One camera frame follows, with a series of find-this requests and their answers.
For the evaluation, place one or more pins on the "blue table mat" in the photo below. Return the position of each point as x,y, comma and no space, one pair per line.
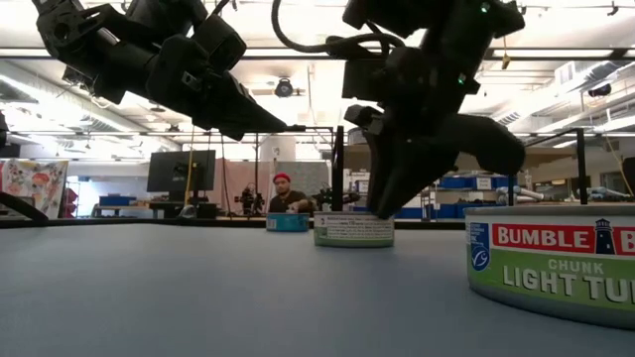
248,297

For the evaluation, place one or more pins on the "green Bumble Bee tuna can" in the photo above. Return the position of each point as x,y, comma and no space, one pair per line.
555,282
347,233

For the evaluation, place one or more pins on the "teal yellowfin tuna can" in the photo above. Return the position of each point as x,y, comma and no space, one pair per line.
288,223

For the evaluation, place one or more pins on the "person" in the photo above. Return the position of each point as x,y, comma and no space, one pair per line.
288,201

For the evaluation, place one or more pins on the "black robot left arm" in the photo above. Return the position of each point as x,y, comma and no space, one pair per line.
64,35

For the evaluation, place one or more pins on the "black computer monitor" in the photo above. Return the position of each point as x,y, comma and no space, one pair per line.
181,171

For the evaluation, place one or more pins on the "black metal frame stand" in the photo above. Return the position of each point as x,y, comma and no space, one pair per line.
295,128

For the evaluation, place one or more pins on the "colourful floral poster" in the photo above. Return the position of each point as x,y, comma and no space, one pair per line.
35,183

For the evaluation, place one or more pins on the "black table frame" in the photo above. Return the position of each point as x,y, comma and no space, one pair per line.
99,223

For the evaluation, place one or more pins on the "black ceiling fixture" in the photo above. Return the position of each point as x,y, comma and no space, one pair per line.
600,90

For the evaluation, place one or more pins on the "grey background robot arm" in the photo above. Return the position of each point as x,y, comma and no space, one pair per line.
521,194
607,192

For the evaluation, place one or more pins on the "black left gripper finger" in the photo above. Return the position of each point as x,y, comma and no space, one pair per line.
233,130
233,101

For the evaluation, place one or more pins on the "white round column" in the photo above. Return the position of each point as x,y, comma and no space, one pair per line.
278,149

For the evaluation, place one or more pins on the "wooden shelf board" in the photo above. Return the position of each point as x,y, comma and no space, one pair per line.
546,158

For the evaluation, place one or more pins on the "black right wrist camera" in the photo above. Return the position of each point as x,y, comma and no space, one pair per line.
364,79

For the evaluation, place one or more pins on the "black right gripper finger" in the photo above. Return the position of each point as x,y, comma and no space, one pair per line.
412,173
375,173

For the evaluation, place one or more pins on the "black bench robot arm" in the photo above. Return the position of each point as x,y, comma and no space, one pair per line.
325,196
250,201

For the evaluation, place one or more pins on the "round black ceiling camera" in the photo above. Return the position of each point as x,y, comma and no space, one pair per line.
284,88

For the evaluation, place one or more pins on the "black shelf left post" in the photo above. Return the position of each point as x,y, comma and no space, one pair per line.
338,173

